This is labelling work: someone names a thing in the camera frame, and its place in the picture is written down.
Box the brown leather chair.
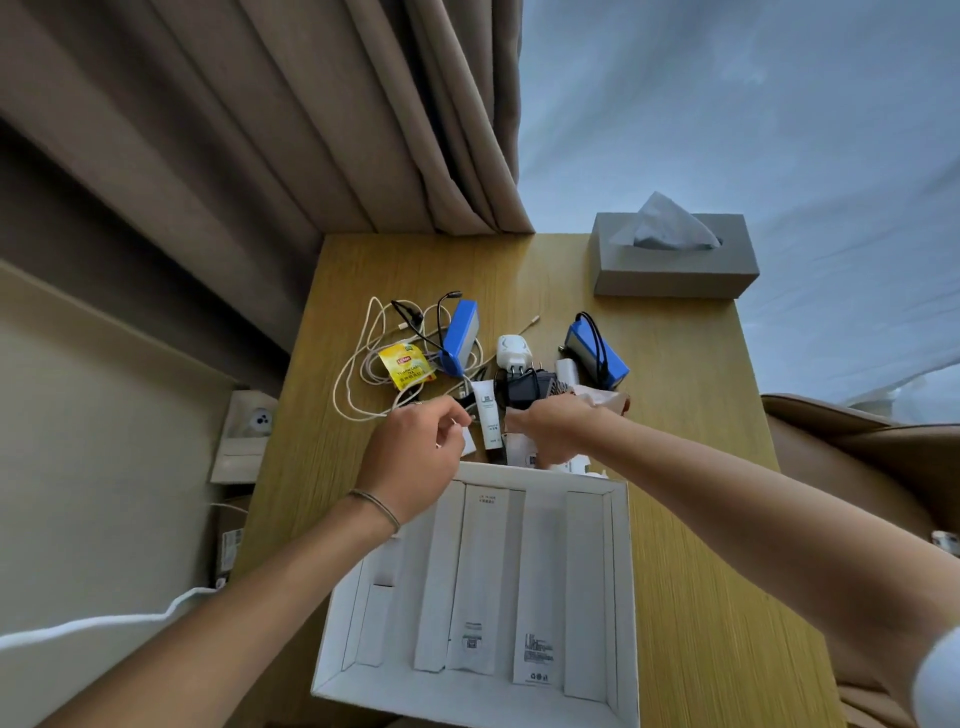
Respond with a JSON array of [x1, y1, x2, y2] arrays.
[[760, 393, 960, 728]]

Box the white cosmetic tube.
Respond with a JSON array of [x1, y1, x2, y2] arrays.
[[470, 380, 506, 452]]

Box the small white box dark label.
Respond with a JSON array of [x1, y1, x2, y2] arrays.
[[505, 433, 543, 471]]

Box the person's right hand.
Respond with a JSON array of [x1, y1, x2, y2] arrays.
[[503, 393, 615, 468]]

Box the white charging cable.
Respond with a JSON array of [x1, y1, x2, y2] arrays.
[[331, 295, 543, 423]]

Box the white cord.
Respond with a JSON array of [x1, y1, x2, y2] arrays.
[[0, 501, 250, 653]]

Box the thin green wrist bracelet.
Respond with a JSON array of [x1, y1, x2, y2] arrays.
[[346, 488, 403, 535]]

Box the white sheer curtain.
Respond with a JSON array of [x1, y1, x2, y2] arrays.
[[517, 0, 960, 425]]

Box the white sleeve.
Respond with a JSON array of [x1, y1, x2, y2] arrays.
[[910, 625, 960, 728]]

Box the person's left forearm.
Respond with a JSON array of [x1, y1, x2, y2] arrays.
[[37, 491, 403, 728]]

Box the long white labelled packet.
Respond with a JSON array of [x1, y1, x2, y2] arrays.
[[445, 485, 510, 677], [513, 501, 569, 688]]

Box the person's right forearm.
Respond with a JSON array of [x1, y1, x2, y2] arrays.
[[596, 408, 960, 721]]

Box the black power adapter with cord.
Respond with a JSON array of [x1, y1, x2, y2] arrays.
[[456, 367, 560, 421]]

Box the white divided cardboard box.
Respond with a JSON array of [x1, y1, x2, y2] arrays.
[[310, 460, 641, 728]]

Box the white tissue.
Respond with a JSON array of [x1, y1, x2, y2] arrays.
[[609, 191, 723, 251]]

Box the small cardboard box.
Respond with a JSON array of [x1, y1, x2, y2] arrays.
[[213, 495, 253, 591]]

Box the blue battery pack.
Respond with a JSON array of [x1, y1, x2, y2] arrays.
[[438, 299, 482, 378], [563, 318, 630, 392]]

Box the white plug charger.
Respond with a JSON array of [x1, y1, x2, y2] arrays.
[[495, 333, 534, 373]]

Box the grey tissue box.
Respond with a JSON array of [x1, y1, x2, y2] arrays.
[[588, 212, 761, 300]]

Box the black cable with connector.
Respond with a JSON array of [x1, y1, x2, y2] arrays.
[[389, 290, 468, 360]]

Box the beige heavy curtain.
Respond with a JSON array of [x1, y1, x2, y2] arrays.
[[0, 0, 536, 376]]

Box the yellow tea bag packet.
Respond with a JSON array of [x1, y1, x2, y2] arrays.
[[376, 340, 438, 392]]

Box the short black cable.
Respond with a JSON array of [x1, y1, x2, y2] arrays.
[[573, 311, 610, 385]]

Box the person's left hand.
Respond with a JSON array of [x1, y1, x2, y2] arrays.
[[352, 395, 474, 534]]

